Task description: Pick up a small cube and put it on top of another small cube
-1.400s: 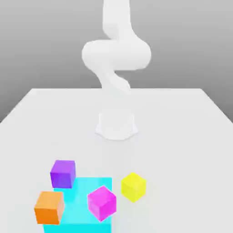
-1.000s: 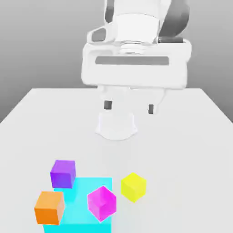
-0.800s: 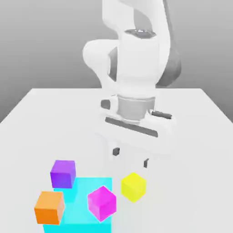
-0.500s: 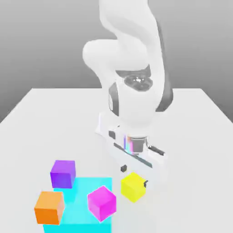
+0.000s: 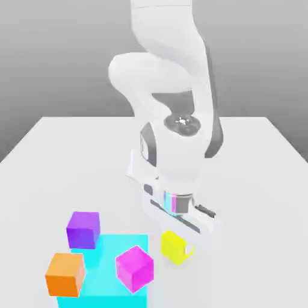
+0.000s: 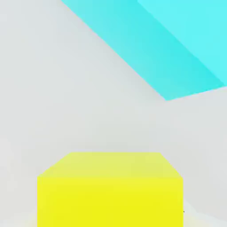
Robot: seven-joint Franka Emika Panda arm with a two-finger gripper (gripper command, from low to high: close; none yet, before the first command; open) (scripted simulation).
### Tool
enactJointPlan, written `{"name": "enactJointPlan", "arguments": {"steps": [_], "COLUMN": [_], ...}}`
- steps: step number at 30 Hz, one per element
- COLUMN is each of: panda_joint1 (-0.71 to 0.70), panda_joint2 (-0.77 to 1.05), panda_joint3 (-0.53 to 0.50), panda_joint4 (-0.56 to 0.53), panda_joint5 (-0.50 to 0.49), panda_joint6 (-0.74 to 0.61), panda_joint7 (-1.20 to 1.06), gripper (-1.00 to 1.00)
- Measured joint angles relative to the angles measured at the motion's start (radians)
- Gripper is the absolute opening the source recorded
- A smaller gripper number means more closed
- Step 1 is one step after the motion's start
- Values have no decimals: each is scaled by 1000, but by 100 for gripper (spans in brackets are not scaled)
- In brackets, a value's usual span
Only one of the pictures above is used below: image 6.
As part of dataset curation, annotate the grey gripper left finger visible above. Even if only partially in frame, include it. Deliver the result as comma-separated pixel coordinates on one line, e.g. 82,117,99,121
10,211,38,227

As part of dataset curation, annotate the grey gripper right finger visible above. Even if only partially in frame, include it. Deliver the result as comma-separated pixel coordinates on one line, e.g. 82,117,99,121
183,198,219,227

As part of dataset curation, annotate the small yellow cube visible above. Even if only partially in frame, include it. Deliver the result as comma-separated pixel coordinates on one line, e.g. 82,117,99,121
37,152,184,227

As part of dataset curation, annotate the large cyan box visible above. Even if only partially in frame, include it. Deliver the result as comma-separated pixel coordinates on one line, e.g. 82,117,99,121
60,0,227,102

